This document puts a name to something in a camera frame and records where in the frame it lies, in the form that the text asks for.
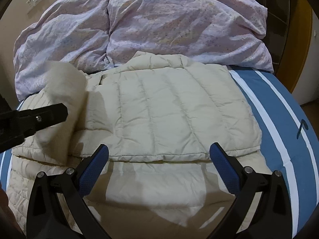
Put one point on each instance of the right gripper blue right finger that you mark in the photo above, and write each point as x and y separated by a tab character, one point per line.
273	216

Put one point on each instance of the lilac floral duvet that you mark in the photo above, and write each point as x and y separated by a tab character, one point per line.
97	35

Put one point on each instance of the blue white striped bed sheet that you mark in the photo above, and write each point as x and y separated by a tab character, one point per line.
289	143

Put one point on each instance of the beige puffer down jacket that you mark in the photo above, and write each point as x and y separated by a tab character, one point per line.
158	115

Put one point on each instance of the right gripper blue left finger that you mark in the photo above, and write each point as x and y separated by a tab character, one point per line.
56	206

